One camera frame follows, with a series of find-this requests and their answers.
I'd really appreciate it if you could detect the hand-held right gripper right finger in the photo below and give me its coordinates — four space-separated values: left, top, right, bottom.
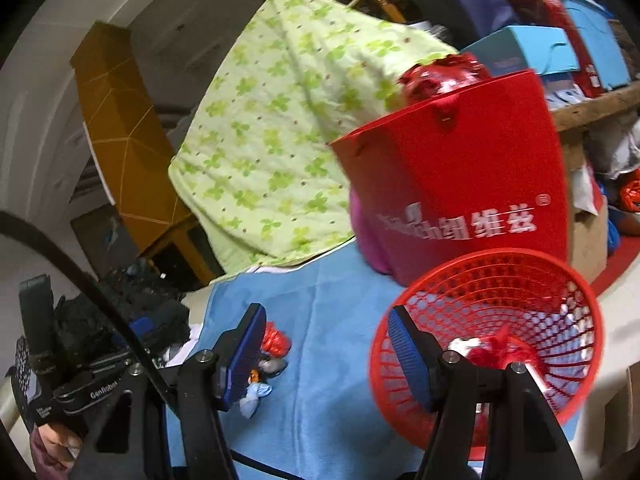
387 305 584 480

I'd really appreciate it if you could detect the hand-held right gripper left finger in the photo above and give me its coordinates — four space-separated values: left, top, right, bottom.
70 303 268 480

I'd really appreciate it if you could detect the red knotted plastic bag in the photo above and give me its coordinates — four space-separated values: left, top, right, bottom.
260 321 293 360

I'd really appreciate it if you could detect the red plastic mesh basket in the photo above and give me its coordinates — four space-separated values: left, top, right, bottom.
369 249 605 448

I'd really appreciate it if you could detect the person's left hand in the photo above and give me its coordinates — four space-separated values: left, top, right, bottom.
36 422 85 468

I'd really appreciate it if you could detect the grey crumpled wrapper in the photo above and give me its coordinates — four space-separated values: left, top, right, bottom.
257 355 289 377

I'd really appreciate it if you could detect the white cloth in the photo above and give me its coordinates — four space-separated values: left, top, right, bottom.
162 324 207 367

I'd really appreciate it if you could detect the blue towel blanket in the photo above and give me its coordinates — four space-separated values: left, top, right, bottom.
165 240 486 480

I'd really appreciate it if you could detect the red plastic bag with white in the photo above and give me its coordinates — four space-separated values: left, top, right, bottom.
447 325 548 448

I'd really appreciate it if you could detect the pile of black clothes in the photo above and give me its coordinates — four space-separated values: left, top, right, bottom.
52 259 192 361

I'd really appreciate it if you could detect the pink pillow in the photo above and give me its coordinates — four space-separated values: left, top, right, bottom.
349 185 397 276

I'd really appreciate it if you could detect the red paper bag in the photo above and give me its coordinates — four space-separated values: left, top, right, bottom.
329 69 572 287

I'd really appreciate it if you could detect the brown cardboard box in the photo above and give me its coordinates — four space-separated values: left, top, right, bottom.
569 200 612 286

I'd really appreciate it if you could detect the green clover print blanket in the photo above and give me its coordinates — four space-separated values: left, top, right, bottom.
167 0 461 277

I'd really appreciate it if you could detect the orange wooden wardrobe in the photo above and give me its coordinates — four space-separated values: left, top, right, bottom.
70 21 223 283

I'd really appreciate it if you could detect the shiny red foil bag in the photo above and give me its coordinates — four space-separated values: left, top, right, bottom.
397 52 493 111

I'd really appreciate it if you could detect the wooden shelf plank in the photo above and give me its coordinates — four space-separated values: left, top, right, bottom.
550 80 640 134

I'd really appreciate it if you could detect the light blue cardboard box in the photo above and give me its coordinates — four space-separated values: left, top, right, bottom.
460 25 584 79

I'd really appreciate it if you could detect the large blue box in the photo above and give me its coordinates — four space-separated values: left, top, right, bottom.
555 0 632 92

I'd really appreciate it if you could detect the red box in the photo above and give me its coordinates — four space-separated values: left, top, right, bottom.
530 0 609 99

